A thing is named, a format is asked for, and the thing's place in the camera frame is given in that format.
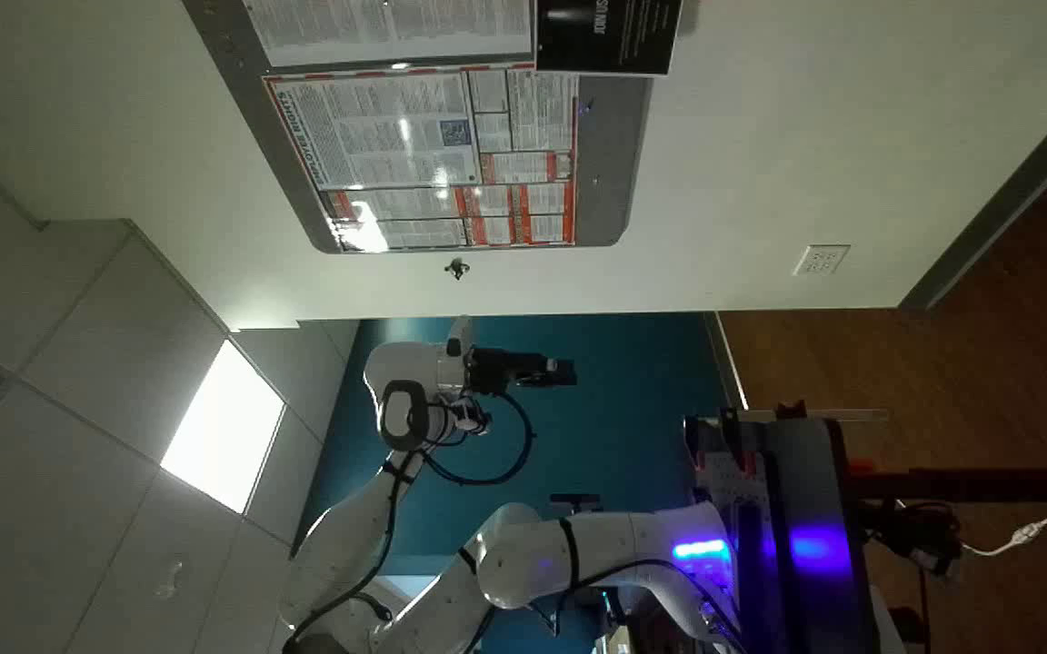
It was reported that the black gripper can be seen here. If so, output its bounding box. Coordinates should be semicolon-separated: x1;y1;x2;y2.
464;345;580;398

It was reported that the red-bordered sheet with glare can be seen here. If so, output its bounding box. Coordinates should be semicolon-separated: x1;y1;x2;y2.
318;181;472;256

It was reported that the column of small red-bordered notices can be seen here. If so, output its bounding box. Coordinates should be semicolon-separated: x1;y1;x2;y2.
464;67;580;251

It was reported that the black microwave oven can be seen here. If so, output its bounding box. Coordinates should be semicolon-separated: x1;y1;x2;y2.
534;0;685;78

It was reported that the bright ceiling light panel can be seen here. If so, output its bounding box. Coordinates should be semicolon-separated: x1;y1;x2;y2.
157;338;292;516

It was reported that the large white text poster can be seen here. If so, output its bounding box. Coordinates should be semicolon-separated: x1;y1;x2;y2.
241;0;538;74

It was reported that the black stand pole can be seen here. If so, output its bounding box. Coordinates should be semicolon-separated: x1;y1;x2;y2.
842;461;1047;510

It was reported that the ceiling sprinkler head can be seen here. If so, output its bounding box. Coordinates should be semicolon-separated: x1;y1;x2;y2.
150;557;190;608

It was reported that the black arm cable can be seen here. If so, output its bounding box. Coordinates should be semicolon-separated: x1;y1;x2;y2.
284;382;538;646

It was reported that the small black T-shaped bracket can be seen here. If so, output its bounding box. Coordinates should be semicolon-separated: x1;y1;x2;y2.
547;486;607;516

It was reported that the white wall outlet plate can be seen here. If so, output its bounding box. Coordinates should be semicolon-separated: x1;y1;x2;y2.
789;241;854;285

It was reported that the black camera on stand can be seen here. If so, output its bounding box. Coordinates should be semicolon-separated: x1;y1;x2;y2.
877;498;968;578

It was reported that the grey door frame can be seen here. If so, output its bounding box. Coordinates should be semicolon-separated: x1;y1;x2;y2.
895;69;1047;316

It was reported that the white power cable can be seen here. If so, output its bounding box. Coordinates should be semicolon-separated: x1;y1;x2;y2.
961;498;1047;563

